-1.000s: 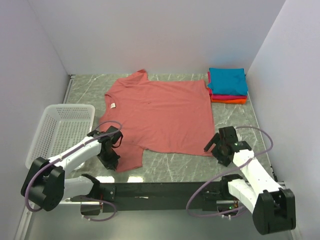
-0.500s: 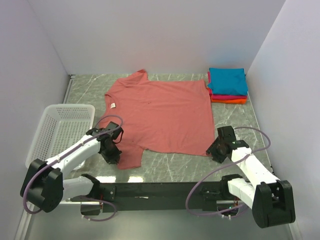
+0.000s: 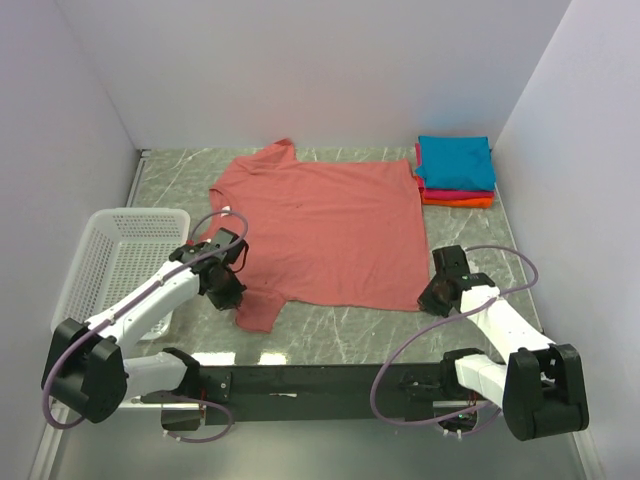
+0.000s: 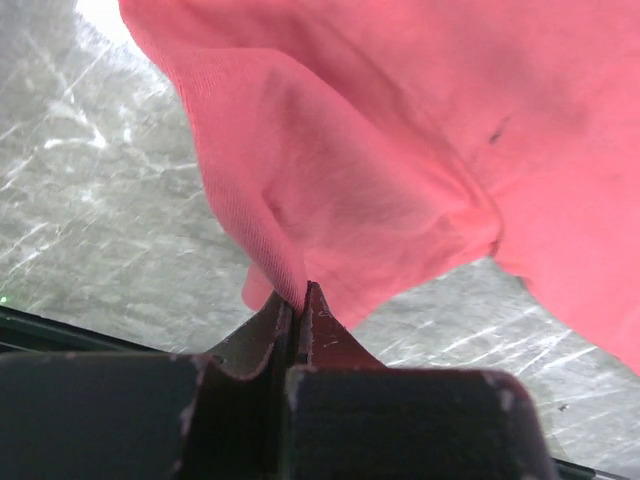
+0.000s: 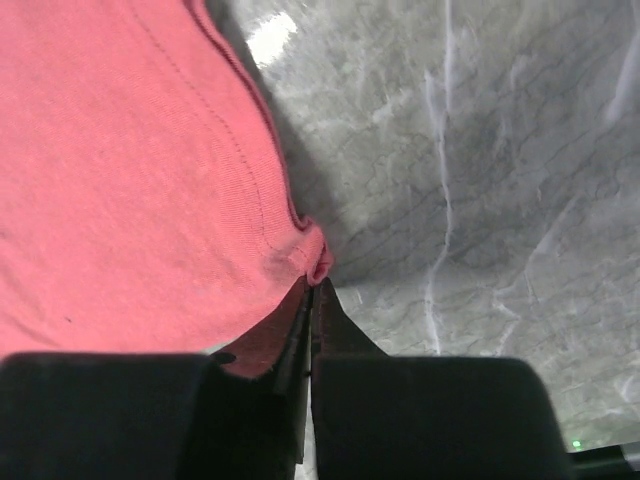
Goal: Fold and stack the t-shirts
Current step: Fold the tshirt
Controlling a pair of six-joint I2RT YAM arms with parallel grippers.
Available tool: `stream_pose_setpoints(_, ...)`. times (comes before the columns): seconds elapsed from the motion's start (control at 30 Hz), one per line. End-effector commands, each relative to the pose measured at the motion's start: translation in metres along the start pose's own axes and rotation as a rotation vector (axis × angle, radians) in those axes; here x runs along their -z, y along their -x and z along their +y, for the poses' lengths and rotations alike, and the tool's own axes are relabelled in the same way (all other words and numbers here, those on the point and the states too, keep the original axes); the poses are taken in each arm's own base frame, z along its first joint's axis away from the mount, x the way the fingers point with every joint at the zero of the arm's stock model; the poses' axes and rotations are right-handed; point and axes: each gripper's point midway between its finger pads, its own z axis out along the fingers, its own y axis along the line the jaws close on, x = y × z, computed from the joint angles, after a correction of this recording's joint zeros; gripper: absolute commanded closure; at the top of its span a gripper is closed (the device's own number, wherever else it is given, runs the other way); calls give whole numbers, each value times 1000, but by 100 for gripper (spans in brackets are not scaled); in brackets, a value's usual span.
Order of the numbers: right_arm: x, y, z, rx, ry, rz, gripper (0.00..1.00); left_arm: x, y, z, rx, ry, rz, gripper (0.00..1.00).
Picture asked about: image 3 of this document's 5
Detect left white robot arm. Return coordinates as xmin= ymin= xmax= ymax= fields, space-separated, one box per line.
xmin=41 ymin=228 xmax=248 ymax=429

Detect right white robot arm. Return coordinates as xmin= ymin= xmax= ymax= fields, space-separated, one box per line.
xmin=418 ymin=245 xmax=590 ymax=441

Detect salmon pink t shirt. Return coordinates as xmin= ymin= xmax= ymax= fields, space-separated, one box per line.
xmin=203 ymin=140 xmax=429 ymax=333

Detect white plastic basket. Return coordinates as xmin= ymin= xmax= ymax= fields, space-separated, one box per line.
xmin=51 ymin=208 xmax=190 ymax=328

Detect black base beam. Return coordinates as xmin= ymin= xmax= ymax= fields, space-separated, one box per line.
xmin=183 ymin=363 xmax=481 ymax=422

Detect folded blue t shirt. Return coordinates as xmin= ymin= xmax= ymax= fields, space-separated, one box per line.
xmin=414 ymin=134 xmax=497 ymax=192

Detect folded orange t shirt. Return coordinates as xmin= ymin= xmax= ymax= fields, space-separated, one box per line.
xmin=413 ymin=175 xmax=495 ymax=209

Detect aluminium frame rail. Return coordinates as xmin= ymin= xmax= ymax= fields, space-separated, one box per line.
xmin=29 ymin=407 xmax=605 ymax=479

